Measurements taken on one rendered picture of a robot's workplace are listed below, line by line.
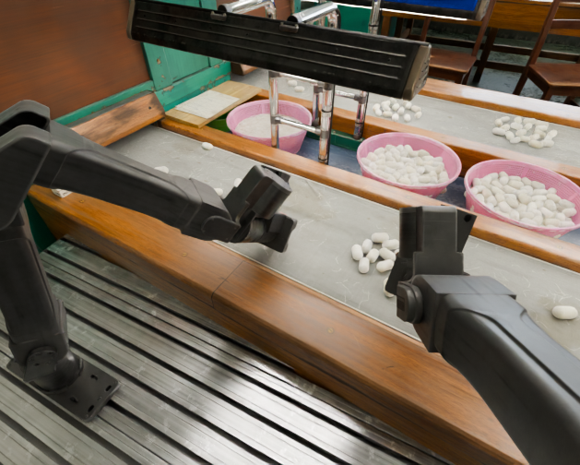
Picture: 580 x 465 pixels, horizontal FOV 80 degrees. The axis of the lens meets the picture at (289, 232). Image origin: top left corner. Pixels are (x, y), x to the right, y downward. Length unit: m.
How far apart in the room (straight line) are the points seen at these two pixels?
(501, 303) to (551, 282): 0.50
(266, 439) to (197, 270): 0.30
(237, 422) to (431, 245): 0.41
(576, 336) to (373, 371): 0.36
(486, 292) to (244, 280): 0.41
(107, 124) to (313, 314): 0.74
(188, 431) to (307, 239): 0.40
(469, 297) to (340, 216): 0.51
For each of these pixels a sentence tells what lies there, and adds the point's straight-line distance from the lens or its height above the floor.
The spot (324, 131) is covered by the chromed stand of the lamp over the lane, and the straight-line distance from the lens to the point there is 0.89.
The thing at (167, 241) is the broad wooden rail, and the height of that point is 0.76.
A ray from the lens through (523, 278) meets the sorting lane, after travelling 0.80.
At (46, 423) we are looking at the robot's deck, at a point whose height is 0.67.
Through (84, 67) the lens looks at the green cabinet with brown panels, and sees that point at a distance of 1.08.
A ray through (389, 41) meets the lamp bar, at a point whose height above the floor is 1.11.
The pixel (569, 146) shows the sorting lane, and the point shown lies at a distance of 1.32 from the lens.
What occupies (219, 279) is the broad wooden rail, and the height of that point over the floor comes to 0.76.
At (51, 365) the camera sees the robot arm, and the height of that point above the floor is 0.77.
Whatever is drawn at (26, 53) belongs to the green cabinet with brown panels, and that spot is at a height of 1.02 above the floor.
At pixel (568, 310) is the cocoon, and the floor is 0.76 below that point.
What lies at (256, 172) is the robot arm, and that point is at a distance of 0.53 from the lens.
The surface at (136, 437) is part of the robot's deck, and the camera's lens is 0.65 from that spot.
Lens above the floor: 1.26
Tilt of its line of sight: 44 degrees down
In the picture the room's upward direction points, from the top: straight up
